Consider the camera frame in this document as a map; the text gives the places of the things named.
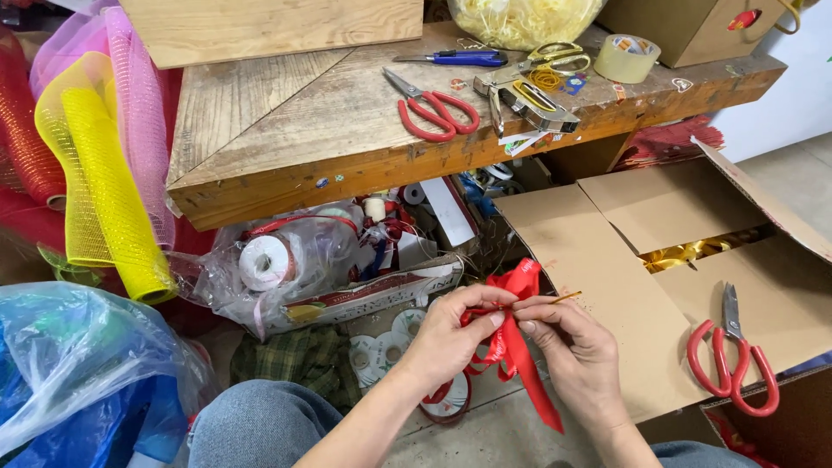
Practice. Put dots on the person's right hand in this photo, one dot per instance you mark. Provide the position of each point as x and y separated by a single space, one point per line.
585 364

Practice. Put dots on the person's left hand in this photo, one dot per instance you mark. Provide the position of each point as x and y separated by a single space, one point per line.
442 331

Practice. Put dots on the red ribbon bow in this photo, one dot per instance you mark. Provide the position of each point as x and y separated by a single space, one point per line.
520 364

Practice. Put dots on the heap of white spool discs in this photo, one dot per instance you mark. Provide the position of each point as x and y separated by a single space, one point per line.
383 348

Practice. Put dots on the red ribbon reel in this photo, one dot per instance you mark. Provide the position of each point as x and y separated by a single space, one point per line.
455 402

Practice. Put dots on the printed carton of supplies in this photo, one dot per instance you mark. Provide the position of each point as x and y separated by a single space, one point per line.
377 296

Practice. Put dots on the large brown cardboard carton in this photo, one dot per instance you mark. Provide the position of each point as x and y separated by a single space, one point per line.
604 273

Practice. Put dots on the green plaid cloth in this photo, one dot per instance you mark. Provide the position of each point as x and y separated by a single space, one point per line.
299 357

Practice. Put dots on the yellow ribbon bows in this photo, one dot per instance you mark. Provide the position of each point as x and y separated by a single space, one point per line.
682 253

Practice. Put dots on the clear bag of ribbon spools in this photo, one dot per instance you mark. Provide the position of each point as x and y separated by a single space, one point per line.
312 253

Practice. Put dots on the white ribbon spool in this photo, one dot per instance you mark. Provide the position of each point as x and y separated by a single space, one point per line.
263 262

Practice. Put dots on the person's blue jeans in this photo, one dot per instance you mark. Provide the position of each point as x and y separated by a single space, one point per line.
260 422

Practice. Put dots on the stack of red paper bags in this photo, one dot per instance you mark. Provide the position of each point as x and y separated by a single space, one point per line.
669 143

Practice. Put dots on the silver staple pliers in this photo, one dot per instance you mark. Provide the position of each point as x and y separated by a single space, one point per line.
539 110

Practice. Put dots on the yellow rubber bands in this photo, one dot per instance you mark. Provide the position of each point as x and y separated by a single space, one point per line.
545 79

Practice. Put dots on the blue utility knife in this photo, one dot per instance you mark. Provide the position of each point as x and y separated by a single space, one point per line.
468 58

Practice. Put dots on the clear packing tape roll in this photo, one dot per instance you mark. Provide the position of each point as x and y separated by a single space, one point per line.
625 62

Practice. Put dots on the bag of yellow ribbon shreds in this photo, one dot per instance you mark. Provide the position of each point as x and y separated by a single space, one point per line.
526 23

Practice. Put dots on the plain wooden board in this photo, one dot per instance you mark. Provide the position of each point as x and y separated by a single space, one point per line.
273 29

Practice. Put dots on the brown cardboard gift box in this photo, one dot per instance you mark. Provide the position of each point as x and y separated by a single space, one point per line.
689 29

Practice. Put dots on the yellow mesh roll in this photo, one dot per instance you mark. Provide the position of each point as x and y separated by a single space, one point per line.
110 195

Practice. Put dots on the blue plastic bag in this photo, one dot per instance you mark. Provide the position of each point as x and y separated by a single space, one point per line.
78 377

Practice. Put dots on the pink mesh roll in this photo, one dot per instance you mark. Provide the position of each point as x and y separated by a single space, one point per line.
140 97

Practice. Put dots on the red mesh roll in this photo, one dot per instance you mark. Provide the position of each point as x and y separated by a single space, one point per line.
23 136

